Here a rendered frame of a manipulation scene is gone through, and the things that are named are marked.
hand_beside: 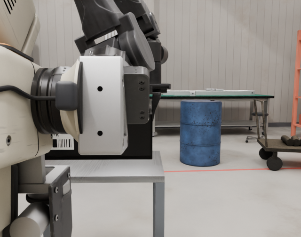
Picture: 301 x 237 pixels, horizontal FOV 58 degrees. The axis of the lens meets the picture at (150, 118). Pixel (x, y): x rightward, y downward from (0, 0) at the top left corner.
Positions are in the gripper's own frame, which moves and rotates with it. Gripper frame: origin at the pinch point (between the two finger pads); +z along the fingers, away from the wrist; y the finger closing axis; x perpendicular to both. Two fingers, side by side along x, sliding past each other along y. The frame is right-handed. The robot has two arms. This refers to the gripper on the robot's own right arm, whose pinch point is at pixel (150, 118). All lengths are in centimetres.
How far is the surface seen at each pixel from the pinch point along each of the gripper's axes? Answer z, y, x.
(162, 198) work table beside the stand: 42, -5, -41
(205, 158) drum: 106, -84, -307
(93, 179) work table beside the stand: 33, 24, -41
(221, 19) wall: -157, -198, -671
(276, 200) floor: 116, -133, -192
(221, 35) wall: -116, -200, -670
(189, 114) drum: 44, -62, -316
